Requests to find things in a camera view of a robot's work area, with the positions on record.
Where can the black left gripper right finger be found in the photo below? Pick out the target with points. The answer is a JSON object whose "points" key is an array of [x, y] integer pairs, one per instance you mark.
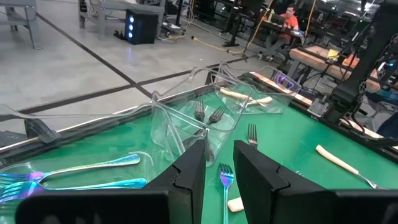
{"points": [[258, 186]]}

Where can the yellow cloth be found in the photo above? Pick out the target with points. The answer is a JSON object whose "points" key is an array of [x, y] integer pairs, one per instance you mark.
{"points": [[332, 54]]}

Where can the person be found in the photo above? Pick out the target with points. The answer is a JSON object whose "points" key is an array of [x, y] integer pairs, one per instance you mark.
{"points": [[290, 21], [390, 126]]}

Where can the grey metal workbench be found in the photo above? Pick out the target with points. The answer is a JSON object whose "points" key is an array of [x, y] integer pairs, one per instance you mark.
{"points": [[31, 28]]}

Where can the iridescent blue metal fork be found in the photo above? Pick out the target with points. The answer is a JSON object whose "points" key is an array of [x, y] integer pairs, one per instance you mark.
{"points": [[226, 177], [93, 166], [93, 187]]}

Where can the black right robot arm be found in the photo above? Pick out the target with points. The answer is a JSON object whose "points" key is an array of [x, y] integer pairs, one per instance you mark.
{"points": [[367, 53]]}

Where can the black desk stand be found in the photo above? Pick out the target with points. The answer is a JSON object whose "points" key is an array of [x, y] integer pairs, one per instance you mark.
{"points": [[231, 31]]}

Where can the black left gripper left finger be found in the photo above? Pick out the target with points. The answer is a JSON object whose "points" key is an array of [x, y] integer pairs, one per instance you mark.
{"points": [[189, 186]]}

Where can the black computer with blue lights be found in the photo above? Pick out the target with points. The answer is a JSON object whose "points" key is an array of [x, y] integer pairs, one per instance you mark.
{"points": [[146, 28]]}

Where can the small grey bracket plate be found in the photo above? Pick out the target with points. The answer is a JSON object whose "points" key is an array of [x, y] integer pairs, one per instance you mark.
{"points": [[317, 108]]}

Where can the clear plastic bin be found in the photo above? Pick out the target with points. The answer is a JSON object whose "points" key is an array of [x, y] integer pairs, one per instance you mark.
{"points": [[280, 99], [174, 124], [93, 140]]}

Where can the green table mat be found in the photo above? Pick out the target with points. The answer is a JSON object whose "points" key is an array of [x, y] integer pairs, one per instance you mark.
{"points": [[295, 140]]}

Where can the computer with purple lights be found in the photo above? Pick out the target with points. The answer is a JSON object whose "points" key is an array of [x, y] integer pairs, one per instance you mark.
{"points": [[281, 79]]}

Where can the dark metal fork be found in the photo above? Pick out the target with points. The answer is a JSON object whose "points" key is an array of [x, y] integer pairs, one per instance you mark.
{"points": [[200, 112], [252, 140], [216, 115]]}

